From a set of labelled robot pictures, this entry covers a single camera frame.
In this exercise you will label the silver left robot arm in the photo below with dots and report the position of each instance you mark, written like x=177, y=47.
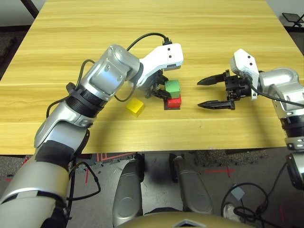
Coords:
x=107, y=71

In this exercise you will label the grey robot leg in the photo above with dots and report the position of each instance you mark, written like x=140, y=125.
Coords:
x=129, y=190
x=192, y=190

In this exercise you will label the grey left robot leg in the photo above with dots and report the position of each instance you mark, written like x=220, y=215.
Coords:
x=129, y=190

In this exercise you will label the grey paper card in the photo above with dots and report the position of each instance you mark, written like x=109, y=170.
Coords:
x=237, y=192

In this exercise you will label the black metal frame bar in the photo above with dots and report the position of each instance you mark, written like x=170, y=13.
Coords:
x=29, y=8

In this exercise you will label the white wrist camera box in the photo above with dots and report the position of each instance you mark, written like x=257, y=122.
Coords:
x=166, y=57
x=244, y=61

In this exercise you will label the black square marker pad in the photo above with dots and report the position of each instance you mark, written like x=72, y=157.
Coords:
x=172, y=109

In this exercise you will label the yellow wooden block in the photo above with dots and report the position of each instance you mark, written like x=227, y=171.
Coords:
x=135, y=105

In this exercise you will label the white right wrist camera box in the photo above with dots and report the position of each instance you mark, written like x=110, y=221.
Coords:
x=244, y=61

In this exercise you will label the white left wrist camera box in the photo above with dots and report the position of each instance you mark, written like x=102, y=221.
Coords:
x=166, y=57

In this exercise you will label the gold robot torso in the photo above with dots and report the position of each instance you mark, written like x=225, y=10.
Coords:
x=185, y=221

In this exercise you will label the black mat with red lines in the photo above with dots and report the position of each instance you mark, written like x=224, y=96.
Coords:
x=116, y=158

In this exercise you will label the white sneaker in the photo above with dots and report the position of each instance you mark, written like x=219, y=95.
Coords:
x=230, y=210

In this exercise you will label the grey speckled carpet piece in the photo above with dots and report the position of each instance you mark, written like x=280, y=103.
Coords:
x=225, y=158

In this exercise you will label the red wooden block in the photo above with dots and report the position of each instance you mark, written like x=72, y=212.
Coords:
x=174, y=103

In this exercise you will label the grey right robot leg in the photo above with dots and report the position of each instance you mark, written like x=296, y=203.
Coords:
x=192, y=190

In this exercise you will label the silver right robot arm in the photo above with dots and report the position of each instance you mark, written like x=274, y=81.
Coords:
x=280, y=78

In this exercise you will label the red tape strip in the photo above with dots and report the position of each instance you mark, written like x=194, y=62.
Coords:
x=87, y=177

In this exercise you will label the black mesh stool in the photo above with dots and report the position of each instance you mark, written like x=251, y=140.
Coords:
x=293, y=17

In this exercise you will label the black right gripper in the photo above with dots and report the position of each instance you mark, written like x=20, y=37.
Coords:
x=237, y=88

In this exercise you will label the green wooden block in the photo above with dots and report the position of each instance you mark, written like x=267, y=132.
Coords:
x=172, y=86

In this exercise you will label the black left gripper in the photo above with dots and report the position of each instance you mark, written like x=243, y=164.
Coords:
x=155, y=83

